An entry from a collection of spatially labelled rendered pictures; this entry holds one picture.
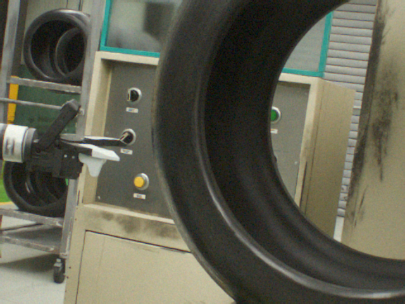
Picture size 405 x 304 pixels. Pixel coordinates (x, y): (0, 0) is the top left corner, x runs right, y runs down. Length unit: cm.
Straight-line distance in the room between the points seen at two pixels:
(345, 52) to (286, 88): 897
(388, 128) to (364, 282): 27
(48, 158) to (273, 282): 83
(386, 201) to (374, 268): 16
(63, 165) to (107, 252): 33
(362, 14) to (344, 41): 40
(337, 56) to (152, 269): 905
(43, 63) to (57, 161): 376
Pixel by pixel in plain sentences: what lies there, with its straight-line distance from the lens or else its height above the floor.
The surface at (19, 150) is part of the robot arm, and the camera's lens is 173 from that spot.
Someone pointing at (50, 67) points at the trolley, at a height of 128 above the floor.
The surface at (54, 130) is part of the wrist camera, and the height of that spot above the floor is 108.
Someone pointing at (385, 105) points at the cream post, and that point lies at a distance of 140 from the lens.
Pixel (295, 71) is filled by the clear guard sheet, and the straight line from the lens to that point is 183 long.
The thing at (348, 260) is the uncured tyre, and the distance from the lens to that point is 129.
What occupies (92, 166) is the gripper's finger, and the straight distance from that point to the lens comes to 168.
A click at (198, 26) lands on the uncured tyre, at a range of 106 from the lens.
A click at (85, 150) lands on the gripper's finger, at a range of 167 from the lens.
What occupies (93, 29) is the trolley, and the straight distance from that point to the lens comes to 491.
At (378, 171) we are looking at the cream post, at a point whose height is 111.
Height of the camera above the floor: 118
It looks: 3 degrees down
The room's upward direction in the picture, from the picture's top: 8 degrees clockwise
